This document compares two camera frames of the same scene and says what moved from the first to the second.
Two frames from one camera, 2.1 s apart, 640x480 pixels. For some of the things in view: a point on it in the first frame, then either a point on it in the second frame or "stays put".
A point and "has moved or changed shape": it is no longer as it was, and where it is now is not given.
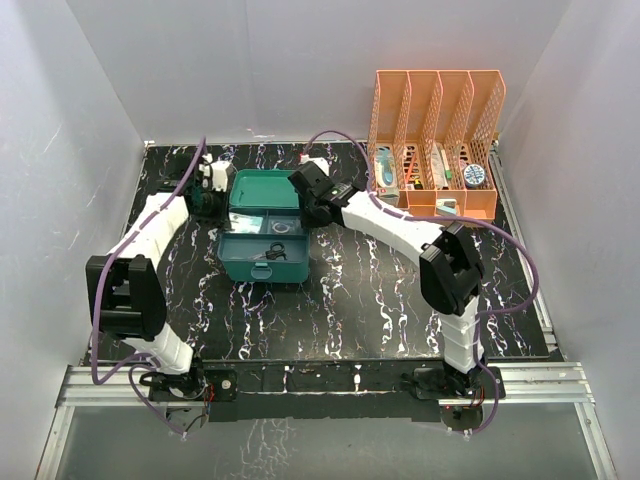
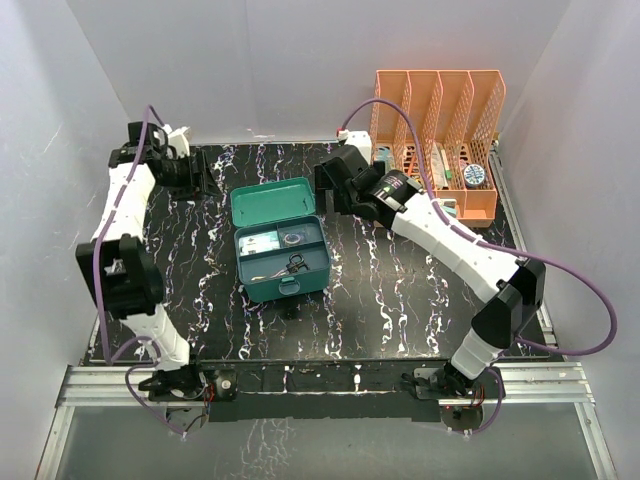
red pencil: (409, 171) stays put
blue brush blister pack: (385, 166) stays put
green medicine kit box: (266, 240) has moved or changed shape
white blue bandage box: (241, 223) -> (253, 244)
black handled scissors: (275, 252) -> (296, 261)
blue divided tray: (264, 237) has moved or changed shape
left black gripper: (225, 202) -> (208, 185)
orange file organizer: (433, 140) stays put
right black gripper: (307, 222) -> (323, 184)
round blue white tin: (474, 176) stays put
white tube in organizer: (438, 173) stays put
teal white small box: (446, 206) stays put
